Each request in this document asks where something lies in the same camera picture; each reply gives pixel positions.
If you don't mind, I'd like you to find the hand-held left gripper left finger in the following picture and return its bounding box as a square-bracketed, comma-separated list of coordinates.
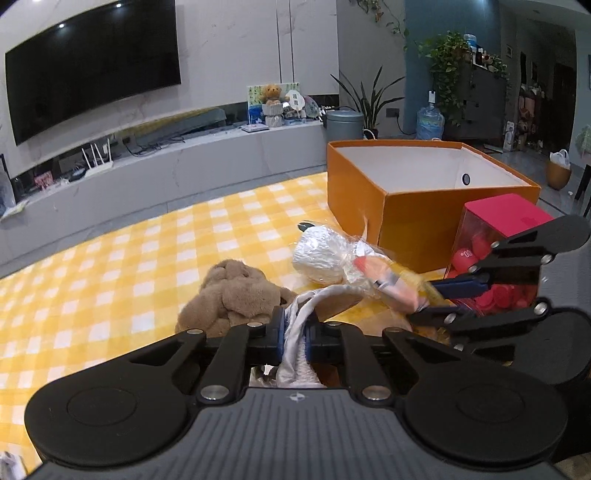
[129, 305, 286, 404]

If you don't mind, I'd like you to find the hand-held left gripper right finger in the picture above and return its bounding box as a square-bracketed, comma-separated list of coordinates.
[305, 320, 467, 403]

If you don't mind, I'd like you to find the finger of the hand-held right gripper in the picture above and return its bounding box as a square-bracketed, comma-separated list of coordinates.
[409, 299, 552, 352]
[431, 216, 591, 300]

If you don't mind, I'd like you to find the brown plush toy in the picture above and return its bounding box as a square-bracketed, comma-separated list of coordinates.
[174, 259, 298, 337]

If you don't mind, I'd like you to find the white cloth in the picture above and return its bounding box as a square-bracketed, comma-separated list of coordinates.
[276, 284, 370, 386]

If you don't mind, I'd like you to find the yellow snack packet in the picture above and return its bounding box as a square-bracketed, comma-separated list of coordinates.
[353, 254, 462, 319]

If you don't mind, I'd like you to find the clear plastic item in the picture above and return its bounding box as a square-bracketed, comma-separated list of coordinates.
[292, 225, 402, 287]

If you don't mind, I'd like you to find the orange cardboard box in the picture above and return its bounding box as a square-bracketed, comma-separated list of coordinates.
[327, 141, 541, 273]

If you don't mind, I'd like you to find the red lidded cube box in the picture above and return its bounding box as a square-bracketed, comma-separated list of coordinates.
[443, 194, 555, 319]

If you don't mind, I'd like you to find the brown basket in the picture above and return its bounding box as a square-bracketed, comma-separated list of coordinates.
[546, 159, 572, 190]

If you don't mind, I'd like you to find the yellow checkered mat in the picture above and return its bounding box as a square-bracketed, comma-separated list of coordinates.
[0, 171, 453, 469]

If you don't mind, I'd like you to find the dark grey cabinet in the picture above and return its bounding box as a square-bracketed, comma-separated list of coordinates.
[457, 60, 509, 141]

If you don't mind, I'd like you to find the blue water jug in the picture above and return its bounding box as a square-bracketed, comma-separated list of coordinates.
[416, 90, 445, 140]

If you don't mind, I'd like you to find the white marble tv console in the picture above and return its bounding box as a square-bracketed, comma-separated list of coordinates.
[0, 104, 340, 278]

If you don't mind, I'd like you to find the trailing pothos plant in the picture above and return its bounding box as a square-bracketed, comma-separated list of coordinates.
[418, 31, 476, 127]

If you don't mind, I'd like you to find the long leaf potted plant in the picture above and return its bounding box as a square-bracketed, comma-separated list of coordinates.
[330, 67, 407, 139]

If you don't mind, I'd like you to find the grey trash bin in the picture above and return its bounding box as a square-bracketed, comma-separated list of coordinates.
[325, 109, 364, 144]

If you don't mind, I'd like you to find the white router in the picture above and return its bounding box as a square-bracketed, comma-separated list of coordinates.
[81, 138, 115, 177]

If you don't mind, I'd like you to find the green white painting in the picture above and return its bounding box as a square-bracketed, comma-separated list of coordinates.
[247, 82, 301, 126]

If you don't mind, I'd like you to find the white round hand fan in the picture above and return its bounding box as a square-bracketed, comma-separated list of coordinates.
[283, 89, 307, 114]

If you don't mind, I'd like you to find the teddy bear bouquet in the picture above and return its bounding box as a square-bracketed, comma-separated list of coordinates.
[259, 83, 284, 129]

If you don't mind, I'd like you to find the hanging wall vine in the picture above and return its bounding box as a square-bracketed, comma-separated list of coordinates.
[348, 0, 409, 51]

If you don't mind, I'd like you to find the black wall television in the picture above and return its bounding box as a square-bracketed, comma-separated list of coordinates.
[4, 0, 182, 147]

